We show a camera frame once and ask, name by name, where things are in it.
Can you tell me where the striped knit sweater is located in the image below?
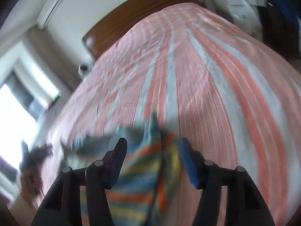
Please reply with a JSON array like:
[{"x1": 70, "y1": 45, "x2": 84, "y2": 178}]
[{"x1": 61, "y1": 114, "x2": 181, "y2": 225}]

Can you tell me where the person left hand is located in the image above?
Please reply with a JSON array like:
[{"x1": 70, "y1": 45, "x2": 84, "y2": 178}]
[{"x1": 20, "y1": 166, "x2": 43, "y2": 209}]

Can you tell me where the beige curtain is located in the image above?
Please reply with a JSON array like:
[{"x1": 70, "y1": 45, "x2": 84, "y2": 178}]
[{"x1": 27, "y1": 26, "x2": 82, "y2": 92}]

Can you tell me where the pink striped bed sheet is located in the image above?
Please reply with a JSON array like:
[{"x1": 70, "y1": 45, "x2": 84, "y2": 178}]
[{"x1": 41, "y1": 3, "x2": 300, "y2": 225}]

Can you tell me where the brown wooden headboard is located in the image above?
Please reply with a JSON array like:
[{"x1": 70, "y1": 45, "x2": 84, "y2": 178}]
[{"x1": 82, "y1": 0, "x2": 206, "y2": 59}]

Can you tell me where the white air conditioner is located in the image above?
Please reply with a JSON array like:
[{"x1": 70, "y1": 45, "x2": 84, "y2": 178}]
[{"x1": 37, "y1": 0, "x2": 63, "y2": 29}]

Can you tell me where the white desk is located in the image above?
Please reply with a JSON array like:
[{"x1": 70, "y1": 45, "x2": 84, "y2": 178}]
[{"x1": 211, "y1": 0, "x2": 266, "y2": 35}]

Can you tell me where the blue cloth on chair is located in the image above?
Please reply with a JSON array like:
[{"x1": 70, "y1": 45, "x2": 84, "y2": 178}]
[{"x1": 272, "y1": 0, "x2": 299, "y2": 28}]

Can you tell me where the white round camera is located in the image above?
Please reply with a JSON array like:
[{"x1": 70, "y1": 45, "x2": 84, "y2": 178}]
[{"x1": 78, "y1": 63, "x2": 91, "y2": 78}]

